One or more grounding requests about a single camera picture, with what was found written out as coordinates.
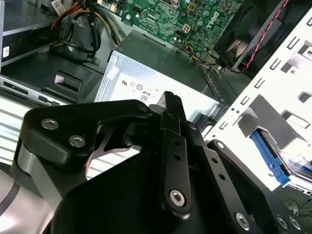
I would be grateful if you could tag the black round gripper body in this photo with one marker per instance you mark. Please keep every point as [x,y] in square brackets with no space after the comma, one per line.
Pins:
[122,200]

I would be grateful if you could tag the hard disk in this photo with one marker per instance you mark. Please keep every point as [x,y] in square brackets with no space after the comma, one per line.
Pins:
[262,146]

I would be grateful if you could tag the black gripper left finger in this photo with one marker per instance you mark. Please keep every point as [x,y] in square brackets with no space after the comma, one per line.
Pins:
[97,112]

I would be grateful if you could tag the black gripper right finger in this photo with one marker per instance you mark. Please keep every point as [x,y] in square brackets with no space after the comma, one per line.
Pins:
[230,195]

